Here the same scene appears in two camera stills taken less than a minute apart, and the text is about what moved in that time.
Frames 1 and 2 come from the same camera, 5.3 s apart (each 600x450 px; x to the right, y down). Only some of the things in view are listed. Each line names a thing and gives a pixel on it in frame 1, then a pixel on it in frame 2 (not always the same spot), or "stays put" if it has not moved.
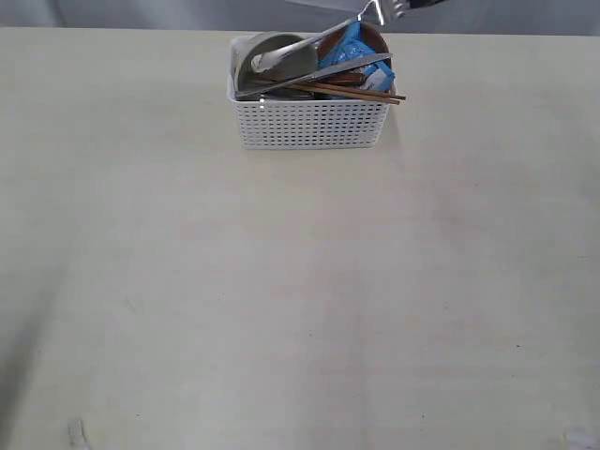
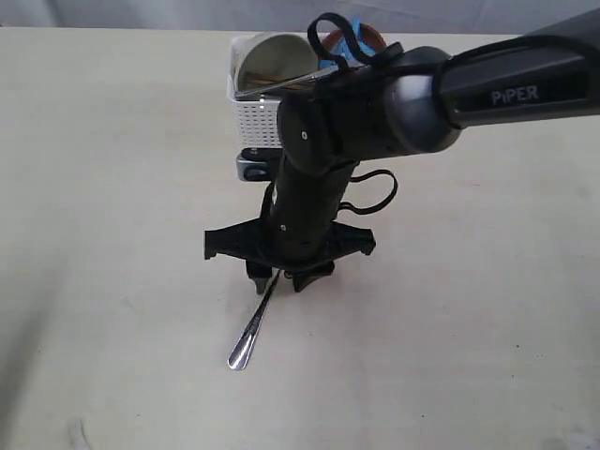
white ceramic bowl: [262, 59] stays put
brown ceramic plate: [369, 35] stays put
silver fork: [265, 60] -> [240, 352]
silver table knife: [311, 74] stays put
